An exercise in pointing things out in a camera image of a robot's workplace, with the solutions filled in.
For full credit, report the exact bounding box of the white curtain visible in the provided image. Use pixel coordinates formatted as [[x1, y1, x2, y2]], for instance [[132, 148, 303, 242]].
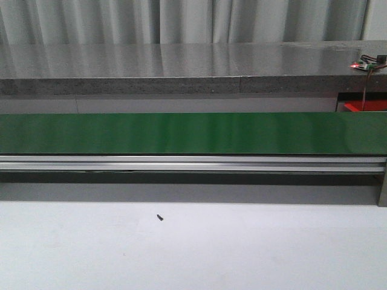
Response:
[[1, 1, 368, 45]]

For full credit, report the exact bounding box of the grey stone counter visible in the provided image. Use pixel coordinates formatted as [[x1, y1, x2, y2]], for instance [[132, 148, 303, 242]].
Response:
[[1, 40, 386, 114]]

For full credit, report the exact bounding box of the aluminium conveyor frame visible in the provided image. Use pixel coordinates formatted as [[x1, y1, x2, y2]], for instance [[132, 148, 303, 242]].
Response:
[[1, 155, 386, 207]]

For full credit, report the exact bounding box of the red plastic bin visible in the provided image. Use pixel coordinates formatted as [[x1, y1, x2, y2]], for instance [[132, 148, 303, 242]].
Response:
[[344, 100, 387, 112]]

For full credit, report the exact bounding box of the green conveyor belt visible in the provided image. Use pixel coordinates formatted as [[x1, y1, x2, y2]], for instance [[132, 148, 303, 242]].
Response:
[[1, 112, 386, 155]]

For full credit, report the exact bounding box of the small green circuit board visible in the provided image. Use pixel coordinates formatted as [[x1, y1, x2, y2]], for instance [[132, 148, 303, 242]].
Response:
[[350, 61, 383, 71]]

